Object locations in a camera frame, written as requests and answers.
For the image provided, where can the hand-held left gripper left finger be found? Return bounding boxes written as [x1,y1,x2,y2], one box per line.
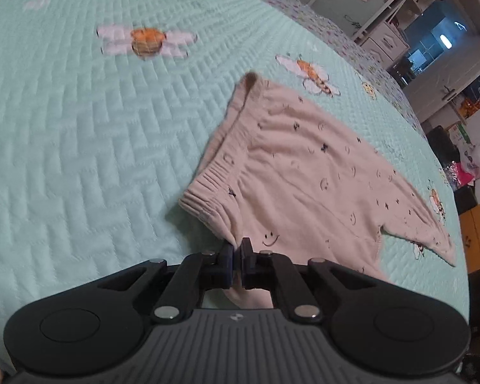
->
[96,244,235,324]

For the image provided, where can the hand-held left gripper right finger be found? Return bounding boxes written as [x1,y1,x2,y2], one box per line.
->
[240,237,377,323]

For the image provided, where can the beige smiley print pants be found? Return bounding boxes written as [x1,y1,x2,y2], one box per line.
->
[178,71,458,309]

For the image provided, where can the green quilted bee blanket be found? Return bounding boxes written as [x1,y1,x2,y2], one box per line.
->
[0,0,471,369]

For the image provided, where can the black chair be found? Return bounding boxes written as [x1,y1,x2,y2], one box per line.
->
[425,125,453,165]

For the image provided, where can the pink plastic bag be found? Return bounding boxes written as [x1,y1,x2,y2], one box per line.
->
[443,159,480,189]

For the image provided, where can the white green carton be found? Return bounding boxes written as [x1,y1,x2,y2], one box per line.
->
[445,121,475,159]

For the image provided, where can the floral bed sheet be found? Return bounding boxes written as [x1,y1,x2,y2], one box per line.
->
[207,0,429,137]

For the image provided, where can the white drawer cabinet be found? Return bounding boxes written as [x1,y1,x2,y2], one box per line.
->
[359,21,411,65]

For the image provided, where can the white door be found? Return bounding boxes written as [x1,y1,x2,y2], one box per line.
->
[403,53,480,115]

